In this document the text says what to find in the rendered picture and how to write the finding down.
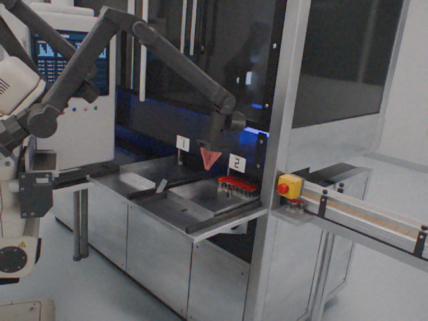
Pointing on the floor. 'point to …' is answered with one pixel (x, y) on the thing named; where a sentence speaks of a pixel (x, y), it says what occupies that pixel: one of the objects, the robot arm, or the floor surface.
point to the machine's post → (276, 151)
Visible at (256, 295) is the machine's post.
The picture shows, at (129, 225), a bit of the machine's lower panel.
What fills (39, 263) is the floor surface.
